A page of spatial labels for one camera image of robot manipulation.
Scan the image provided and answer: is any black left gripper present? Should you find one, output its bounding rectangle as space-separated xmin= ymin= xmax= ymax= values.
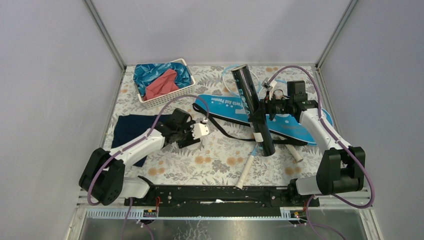
xmin=176 ymin=120 xmax=201 ymax=150

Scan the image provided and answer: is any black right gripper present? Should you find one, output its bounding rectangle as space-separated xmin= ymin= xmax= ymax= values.
xmin=248 ymin=90 xmax=293 ymax=125

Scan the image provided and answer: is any black shuttlecock tube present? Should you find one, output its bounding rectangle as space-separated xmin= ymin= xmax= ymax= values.
xmin=231 ymin=64 xmax=276 ymax=157

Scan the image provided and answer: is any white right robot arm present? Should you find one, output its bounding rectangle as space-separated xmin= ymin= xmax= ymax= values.
xmin=248 ymin=80 xmax=365 ymax=206

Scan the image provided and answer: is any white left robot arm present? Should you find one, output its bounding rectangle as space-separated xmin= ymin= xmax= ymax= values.
xmin=78 ymin=108 xmax=210 ymax=206

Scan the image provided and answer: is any floral patterned table mat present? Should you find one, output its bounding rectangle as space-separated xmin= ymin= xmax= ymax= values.
xmin=103 ymin=66 xmax=321 ymax=186

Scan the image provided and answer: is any blue racket cover bag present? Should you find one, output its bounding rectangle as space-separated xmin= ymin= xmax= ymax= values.
xmin=192 ymin=94 xmax=316 ymax=146

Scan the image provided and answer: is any navy blue cloth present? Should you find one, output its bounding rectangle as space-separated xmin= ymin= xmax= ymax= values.
xmin=111 ymin=114 xmax=157 ymax=149

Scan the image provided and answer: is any salmon pink towel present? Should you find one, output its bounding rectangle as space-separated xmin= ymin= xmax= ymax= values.
xmin=142 ymin=69 xmax=180 ymax=101

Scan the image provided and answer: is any white perforated plastic basket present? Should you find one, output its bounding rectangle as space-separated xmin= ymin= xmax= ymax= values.
xmin=133 ymin=58 xmax=197 ymax=109

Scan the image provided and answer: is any teal leaf-patterned cloth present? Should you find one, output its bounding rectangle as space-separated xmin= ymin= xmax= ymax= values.
xmin=133 ymin=62 xmax=192 ymax=98

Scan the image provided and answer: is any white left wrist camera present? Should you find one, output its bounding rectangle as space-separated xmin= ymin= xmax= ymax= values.
xmin=191 ymin=122 xmax=210 ymax=139

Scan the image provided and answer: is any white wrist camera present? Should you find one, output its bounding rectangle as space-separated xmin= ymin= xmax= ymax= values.
xmin=261 ymin=78 xmax=277 ymax=100
xmin=191 ymin=122 xmax=210 ymax=139

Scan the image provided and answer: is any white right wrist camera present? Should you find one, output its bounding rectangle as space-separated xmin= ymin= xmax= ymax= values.
xmin=261 ymin=78 xmax=277 ymax=100

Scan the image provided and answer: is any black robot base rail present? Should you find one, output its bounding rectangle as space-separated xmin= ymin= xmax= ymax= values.
xmin=124 ymin=181 xmax=310 ymax=218

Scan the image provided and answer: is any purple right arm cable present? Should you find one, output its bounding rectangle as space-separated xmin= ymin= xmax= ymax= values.
xmin=264 ymin=65 xmax=376 ymax=210

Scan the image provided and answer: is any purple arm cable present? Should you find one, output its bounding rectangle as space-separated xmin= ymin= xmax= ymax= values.
xmin=264 ymin=65 xmax=376 ymax=210
xmin=86 ymin=94 xmax=211 ymax=207

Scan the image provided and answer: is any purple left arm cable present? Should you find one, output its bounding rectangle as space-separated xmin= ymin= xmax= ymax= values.
xmin=86 ymin=94 xmax=211 ymax=207

